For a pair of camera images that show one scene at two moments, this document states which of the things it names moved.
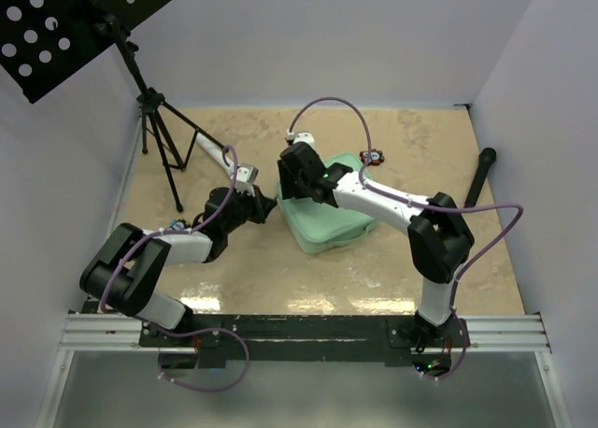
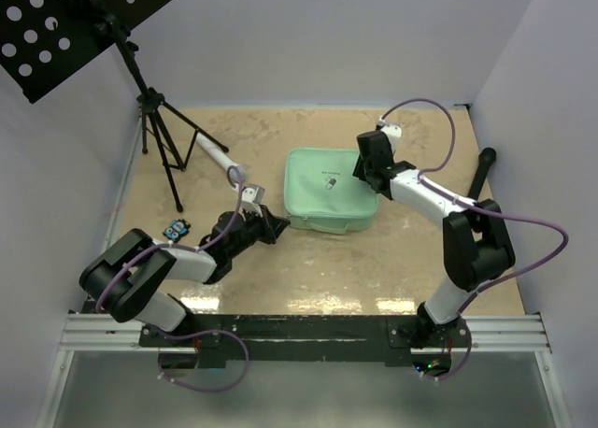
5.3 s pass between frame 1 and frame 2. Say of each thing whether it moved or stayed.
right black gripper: moved
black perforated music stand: stayed
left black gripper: moved
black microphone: stayed
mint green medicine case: moved
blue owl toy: stayed
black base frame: stayed
